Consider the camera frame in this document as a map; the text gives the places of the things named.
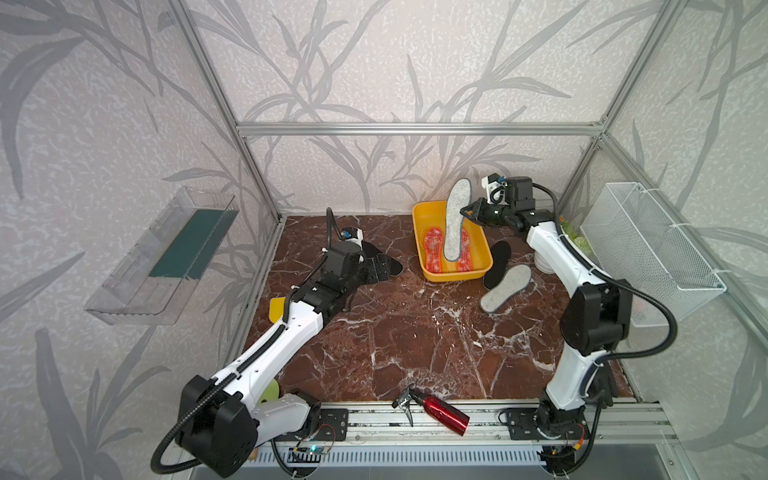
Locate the black insole left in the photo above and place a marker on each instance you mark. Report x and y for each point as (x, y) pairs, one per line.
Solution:
(395, 268)

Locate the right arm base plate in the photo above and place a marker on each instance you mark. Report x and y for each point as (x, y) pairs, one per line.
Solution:
(540, 424)

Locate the grey felt insole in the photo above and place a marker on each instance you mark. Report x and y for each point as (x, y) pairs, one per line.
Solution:
(515, 280)
(459, 197)

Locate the black insole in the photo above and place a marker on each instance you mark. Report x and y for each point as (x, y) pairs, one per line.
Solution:
(395, 268)
(501, 254)

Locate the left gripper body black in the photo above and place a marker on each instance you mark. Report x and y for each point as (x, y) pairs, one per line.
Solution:
(364, 274)

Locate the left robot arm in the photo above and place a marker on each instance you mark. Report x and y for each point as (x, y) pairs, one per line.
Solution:
(222, 419)

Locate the potted plant white pot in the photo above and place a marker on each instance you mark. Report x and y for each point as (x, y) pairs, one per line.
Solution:
(556, 248)

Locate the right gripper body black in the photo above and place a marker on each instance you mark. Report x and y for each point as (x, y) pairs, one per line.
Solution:
(491, 212)

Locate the black insole right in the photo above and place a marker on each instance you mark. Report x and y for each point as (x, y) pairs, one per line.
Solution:
(501, 254)

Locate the yellow scraper tool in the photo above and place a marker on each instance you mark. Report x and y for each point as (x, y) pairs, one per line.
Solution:
(279, 309)

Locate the black green work glove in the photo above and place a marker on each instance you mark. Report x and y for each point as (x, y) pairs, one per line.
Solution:
(603, 388)

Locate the white wire mesh basket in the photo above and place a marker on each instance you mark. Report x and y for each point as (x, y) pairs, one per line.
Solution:
(633, 238)

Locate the clear plastic wall shelf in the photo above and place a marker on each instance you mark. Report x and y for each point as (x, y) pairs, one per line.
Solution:
(154, 282)

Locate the red patterned insole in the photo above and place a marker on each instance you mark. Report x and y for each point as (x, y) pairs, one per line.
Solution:
(433, 246)
(465, 263)

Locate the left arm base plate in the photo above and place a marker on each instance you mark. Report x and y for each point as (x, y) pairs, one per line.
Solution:
(326, 425)

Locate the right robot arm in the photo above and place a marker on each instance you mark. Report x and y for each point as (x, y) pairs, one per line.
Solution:
(597, 317)

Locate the red spray bottle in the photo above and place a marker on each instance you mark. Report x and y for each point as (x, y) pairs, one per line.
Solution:
(441, 411)

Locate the yellow plastic storage box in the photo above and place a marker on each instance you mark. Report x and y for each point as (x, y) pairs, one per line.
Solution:
(426, 215)

